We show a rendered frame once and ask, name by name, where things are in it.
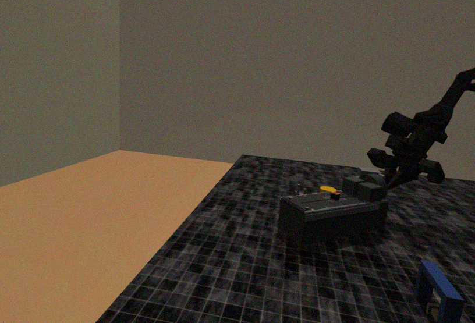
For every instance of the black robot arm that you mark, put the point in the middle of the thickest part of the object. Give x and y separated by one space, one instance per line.
427 126

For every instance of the yellow short cylinder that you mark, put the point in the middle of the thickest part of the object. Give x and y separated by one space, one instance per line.
326 188

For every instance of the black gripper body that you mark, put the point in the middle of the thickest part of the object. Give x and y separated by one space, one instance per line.
435 173

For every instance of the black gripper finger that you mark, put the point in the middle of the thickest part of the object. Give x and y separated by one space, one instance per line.
404 174
389 167

